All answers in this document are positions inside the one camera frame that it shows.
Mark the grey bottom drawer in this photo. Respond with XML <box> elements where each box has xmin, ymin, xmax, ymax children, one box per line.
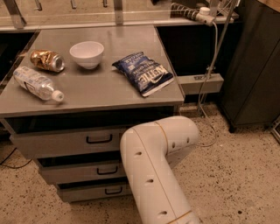
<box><xmin>57</xmin><ymin>177</ymin><xmax>131</xmax><ymax>202</ymax></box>

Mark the grey drawer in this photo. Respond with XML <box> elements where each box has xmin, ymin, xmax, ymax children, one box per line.
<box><xmin>57</xmin><ymin>177</ymin><xmax>131</xmax><ymax>202</ymax></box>
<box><xmin>7</xmin><ymin>106</ymin><xmax>173</xmax><ymax>158</ymax></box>
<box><xmin>35</xmin><ymin>150</ymin><xmax>125</xmax><ymax>185</ymax></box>

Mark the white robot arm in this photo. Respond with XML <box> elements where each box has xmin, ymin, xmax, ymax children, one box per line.
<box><xmin>120</xmin><ymin>115</ymin><xmax>200</xmax><ymax>224</ymax></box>

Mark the grey top drawer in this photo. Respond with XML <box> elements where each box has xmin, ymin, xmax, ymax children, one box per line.
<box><xmin>7</xmin><ymin>106</ymin><xmax>173</xmax><ymax>158</ymax></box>

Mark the grey middle drawer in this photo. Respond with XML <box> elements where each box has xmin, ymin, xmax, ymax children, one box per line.
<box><xmin>35</xmin><ymin>150</ymin><xmax>125</xmax><ymax>185</ymax></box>

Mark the grey drawer cabinet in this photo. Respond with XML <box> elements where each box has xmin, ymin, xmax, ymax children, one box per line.
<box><xmin>0</xmin><ymin>25</ymin><xmax>186</xmax><ymax>204</ymax></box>

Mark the blue chip bag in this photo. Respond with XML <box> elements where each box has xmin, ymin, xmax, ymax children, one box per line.
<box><xmin>112</xmin><ymin>52</ymin><xmax>174</xmax><ymax>97</ymax></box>

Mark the white bowl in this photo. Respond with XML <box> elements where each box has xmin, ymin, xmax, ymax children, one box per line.
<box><xmin>69</xmin><ymin>41</ymin><xmax>104</xmax><ymax>69</ymax></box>

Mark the clear plastic water bottle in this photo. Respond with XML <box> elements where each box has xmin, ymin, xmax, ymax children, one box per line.
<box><xmin>13</xmin><ymin>66</ymin><xmax>64</xmax><ymax>102</ymax></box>

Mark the crushed gold can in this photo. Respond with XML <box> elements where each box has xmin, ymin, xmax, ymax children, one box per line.
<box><xmin>30</xmin><ymin>50</ymin><xmax>65</xmax><ymax>73</ymax></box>

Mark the dark cabinet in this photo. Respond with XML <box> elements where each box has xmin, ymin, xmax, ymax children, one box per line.
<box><xmin>220</xmin><ymin>0</ymin><xmax>280</xmax><ymax>132</ymax></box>

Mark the white round plug adapter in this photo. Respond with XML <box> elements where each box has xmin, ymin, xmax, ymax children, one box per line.
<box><xmin>196</xmin><ymin>7</ymin><xmax>214</xmax><ymax>26</ymax></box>

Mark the grey metal bracket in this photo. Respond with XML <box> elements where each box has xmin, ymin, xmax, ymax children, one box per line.
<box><xmin>178</xmin><ymin>73</ymin><xmax>224</xmax><ymax>95</ymax></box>

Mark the striped coiled hose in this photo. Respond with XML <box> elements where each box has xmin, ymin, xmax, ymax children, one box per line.
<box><xmin>170</xmin><ymin>3</ymin><xmax>200</xmax><ymax>21</ymax></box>

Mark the white power cable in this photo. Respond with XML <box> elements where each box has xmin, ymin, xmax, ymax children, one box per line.
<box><xmin>178</xmin><ymin>21</ymin><xmax>219</xmax><ymax>148</ymax></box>

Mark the black floor cable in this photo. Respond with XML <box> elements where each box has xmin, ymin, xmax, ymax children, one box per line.
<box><xmin>0</xmin><ymin>147</ymin><xmax>33</xmax><ymax>170</ymax></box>

